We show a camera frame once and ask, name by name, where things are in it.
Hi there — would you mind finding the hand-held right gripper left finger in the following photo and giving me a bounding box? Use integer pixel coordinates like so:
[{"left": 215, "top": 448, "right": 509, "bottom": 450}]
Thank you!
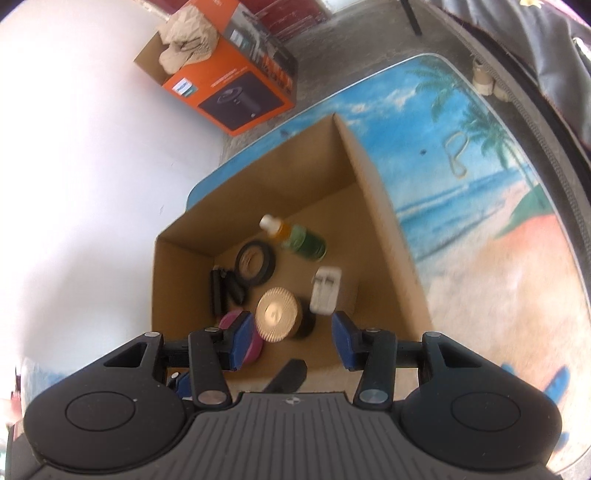
[{"left": 104, "top": 313, "right": 254, "bottom": 409}]

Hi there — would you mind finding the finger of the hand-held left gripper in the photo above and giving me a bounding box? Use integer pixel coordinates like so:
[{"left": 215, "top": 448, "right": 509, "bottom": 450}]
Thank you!
[
  {"left": 168, "top": 371, "right": 192, "bottom": 400},
  {"left": 265, "top": 357, "right": 308, "bottom": 393}
]

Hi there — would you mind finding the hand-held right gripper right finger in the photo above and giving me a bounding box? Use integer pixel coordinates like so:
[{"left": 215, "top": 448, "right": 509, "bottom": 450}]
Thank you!
[{"left": 332, "top": 311, "right": 497, "bottom": 411}]

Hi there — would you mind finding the pink round container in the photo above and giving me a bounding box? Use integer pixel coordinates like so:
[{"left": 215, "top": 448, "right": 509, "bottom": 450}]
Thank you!
[{"left": 217, "top": 310, "right": 265, "bottom": 365}]

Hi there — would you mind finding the gold lidded jar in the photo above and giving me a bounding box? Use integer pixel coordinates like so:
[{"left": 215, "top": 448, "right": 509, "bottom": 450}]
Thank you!
[{"left": 255, "top": 287, "right": 317, "bottom": 343}]

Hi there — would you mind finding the black cylinder battery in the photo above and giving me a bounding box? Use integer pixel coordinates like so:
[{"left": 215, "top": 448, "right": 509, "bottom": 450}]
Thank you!
[{"left": 210, "top": 265, "right": 229, "bottom": 317}]

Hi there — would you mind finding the white charger plug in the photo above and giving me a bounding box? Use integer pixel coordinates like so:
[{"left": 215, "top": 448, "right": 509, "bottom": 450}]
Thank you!
[{"left": 309, "top": 265, "right": 345, "bottom": 315}]

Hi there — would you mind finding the black tape roll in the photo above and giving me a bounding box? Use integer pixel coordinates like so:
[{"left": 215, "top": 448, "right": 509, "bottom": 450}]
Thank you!
[{"left": 235, "top": 240, "right": 278, "bottom": 283}]

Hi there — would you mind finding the green dropper bottle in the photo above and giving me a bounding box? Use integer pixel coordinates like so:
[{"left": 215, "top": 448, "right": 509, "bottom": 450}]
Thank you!
[{"left": 259, "top": 213, "right": 328, "bottom": 262}]

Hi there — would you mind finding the brown cardboard box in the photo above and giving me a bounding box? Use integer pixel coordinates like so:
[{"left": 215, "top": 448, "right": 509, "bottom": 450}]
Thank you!
[{"left": 151, "top": 113, "right": 435, "bottom": 393}]

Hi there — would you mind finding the yellow rubber band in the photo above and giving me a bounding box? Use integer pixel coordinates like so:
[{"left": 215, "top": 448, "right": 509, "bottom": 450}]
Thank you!
[{"left": 442, "top": 137, "right": 468, "bottom": 180}]

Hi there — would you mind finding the orange appliance box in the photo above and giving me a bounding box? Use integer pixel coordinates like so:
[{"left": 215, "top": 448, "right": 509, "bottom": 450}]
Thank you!
[{"left": 134, "top": 0, "right": 298, "bottom": 137}]

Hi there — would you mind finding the white plastic object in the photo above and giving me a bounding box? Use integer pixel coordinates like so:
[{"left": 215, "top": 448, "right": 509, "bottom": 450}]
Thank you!
[{"left": 471, "top": 55, "right": 509, "bottom": 100}]

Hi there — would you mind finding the beige crumpled cloth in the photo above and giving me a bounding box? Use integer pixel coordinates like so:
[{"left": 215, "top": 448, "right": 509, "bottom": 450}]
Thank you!
[{"left": 158, "top": 9, "right": 221, "bottom": 75}]

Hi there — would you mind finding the black pole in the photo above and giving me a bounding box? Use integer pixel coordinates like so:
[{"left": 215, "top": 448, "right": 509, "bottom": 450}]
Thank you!
[{"left": 401, "top": 0, "right": 423, "bottom": 36}]

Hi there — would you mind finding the dark grey jacket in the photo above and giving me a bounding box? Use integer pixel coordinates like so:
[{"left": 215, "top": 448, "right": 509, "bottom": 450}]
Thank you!
[{"left": 434, "top": 0, "right": 591, "bottom": 153}]

